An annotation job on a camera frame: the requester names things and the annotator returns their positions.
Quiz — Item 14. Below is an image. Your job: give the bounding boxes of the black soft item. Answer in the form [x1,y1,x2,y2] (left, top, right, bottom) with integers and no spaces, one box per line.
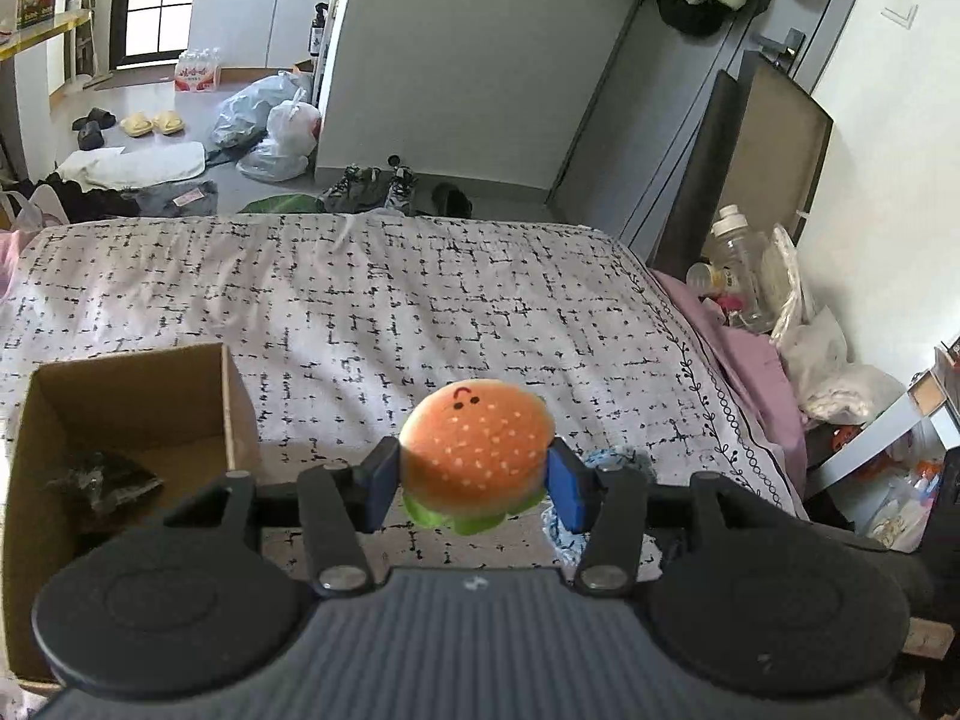
[45,450,162,535]

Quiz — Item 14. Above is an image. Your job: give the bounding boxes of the white tote bag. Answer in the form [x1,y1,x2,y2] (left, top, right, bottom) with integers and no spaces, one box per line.
[0,184,68,232]

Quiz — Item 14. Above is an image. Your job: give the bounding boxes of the gold round table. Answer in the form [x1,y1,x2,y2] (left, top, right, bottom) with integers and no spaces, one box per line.
[0,9,92,62]

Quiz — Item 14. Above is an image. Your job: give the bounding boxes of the grey-blue plastic bag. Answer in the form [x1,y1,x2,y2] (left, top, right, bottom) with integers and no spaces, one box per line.
[210,71,312,151]

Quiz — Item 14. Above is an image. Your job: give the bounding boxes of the pack of water bottles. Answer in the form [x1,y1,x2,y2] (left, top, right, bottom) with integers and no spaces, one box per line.
[174,49,223,93]

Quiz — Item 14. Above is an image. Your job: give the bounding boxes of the crumpled white plastic bag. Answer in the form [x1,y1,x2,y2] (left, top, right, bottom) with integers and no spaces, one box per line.
[780,306,905,425]

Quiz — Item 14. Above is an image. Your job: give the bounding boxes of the grey door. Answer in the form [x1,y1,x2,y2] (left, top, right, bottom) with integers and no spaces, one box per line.
[546,0,880,241]

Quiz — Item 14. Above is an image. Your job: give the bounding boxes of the white towel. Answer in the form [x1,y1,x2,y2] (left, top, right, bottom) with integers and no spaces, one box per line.
[58,141,206,192]

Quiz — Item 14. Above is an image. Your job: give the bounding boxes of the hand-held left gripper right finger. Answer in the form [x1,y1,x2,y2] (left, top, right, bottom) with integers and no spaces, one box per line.
[547,441,751,597]

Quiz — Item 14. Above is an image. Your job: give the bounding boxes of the clear plastic bag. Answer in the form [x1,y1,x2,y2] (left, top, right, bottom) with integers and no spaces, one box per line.
[236,146,312,182]

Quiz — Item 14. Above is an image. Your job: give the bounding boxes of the black clothes pile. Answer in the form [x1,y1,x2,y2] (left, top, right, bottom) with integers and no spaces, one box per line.
[37,172,143,223]

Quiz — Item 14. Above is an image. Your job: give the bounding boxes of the light blue knitted item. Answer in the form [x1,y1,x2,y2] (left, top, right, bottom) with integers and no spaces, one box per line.
[541,447,665,572]

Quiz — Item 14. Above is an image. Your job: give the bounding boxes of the white cabinet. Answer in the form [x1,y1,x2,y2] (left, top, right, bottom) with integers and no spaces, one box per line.
[189,0,350,70]

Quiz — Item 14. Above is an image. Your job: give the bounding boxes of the grey cloth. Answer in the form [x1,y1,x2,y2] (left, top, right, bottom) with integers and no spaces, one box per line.
[139,180,218,215]

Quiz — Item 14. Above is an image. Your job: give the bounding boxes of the clear plastic bottle white cap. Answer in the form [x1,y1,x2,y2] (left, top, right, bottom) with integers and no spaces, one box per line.
[705,204,775,325]

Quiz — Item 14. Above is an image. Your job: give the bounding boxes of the pink bed sheet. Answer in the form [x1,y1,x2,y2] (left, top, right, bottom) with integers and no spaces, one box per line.
[649,266,809,500]

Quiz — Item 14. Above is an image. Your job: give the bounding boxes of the black framed glass door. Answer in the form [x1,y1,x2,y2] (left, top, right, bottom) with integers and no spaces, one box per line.
[109,0,198,70]

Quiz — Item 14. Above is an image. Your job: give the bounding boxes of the white side table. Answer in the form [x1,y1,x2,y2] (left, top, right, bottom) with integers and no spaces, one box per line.
[806,388,960,497]

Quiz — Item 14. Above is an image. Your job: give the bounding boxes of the brown wooden board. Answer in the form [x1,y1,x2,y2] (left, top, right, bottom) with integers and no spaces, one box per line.
[651,52,835,293]

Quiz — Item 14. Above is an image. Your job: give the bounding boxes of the burger plush toy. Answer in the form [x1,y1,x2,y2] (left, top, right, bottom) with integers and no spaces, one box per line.
[399,379,557,537]

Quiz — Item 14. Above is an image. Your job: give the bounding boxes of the brown cardboard box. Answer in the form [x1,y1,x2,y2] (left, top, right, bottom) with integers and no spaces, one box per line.
[0,343,262,691]

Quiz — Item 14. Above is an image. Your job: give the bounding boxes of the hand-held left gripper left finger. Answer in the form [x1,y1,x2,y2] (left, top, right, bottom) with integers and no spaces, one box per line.
[161,436,404,597]

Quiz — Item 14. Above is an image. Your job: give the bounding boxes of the white plastic bag red print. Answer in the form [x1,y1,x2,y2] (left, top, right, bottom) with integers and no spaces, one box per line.
[268,90,322,158]

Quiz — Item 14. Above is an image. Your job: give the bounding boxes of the grey sneaker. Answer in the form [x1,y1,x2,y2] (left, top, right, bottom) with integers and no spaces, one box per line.
[386,157,421,209]
[319,165,388,212]

